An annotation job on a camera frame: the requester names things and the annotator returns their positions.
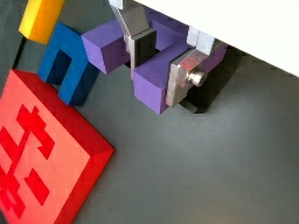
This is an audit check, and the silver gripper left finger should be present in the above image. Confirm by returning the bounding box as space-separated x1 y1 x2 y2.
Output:
108 0 156 76

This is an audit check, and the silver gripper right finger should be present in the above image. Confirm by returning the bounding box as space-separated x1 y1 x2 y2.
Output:
165 27 228 107

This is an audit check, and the purple U-shaped block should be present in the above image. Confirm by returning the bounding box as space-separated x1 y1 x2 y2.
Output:
80 6 229 116

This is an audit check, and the red puzzle board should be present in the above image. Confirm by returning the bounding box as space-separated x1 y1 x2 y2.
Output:
0 69 113 224

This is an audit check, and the blue U-shaped block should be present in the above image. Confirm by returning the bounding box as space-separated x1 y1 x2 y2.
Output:
37 23 98 106

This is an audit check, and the yellow long block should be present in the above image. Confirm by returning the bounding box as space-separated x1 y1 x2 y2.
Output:
18 0 65 45

